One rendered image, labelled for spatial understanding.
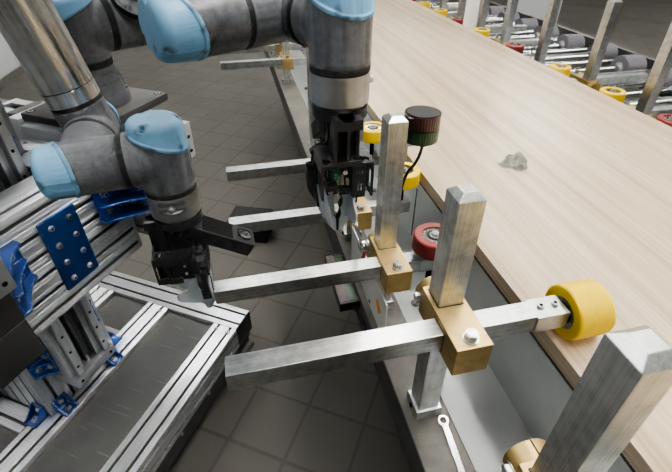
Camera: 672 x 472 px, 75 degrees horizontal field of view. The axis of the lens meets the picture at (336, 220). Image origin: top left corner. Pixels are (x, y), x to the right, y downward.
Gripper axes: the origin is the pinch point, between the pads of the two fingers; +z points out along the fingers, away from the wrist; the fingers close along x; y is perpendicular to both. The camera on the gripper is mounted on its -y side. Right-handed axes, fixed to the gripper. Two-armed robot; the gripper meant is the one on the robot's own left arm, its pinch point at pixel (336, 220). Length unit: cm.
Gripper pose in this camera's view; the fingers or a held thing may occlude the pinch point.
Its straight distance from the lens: 69.7
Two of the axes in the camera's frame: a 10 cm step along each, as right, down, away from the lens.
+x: 9.8, -1.2, 1.7
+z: 0.0, 8.1, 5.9
